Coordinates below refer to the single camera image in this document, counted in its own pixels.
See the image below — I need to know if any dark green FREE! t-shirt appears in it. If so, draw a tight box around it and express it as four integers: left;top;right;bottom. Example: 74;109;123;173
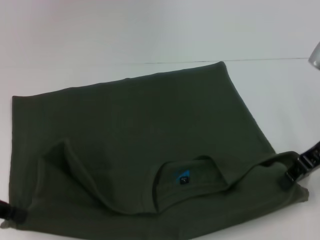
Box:
0;60;311;240

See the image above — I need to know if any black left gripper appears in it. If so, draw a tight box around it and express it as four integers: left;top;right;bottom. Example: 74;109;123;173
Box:
0;199;28;223

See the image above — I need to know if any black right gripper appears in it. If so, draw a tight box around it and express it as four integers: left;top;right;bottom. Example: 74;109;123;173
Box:
279;140;320;192

